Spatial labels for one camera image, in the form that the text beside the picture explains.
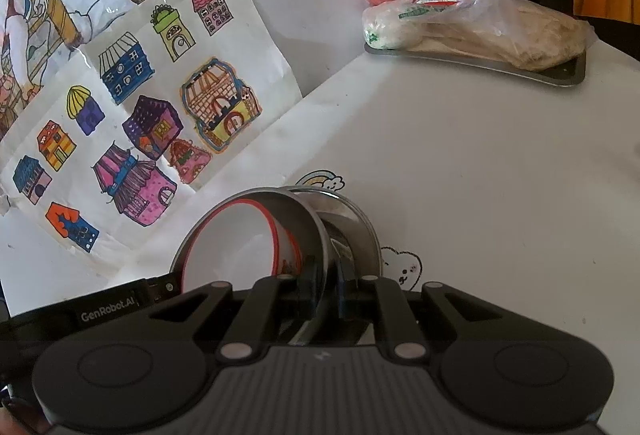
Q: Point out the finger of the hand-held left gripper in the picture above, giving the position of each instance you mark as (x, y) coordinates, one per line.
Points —
(162, 289)

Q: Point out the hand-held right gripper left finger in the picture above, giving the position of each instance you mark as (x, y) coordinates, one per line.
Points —
(265, 302)

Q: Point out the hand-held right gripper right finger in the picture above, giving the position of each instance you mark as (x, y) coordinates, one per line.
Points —
(387, 302)

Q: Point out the white ceramic bowl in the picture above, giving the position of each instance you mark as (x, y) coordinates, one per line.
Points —
(230, 245)

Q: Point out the stainless steel plate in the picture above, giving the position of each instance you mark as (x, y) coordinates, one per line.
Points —
(360, 230)

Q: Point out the stainless steel bowl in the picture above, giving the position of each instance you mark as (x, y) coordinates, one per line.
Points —
(250, 200)

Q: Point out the printed white tablecloth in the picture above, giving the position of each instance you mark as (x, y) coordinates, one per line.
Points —
(475, 165)

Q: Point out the coloured houses drawing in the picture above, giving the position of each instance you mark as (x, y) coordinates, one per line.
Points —
(150, 115)

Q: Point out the green white food packet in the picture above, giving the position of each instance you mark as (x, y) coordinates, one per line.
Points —
(395, 22)

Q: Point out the stainless steel tray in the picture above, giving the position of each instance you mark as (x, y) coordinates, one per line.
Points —
(560, 70)

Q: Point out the flatbread in clear plastic bag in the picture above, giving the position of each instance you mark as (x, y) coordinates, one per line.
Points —
(525, 30)

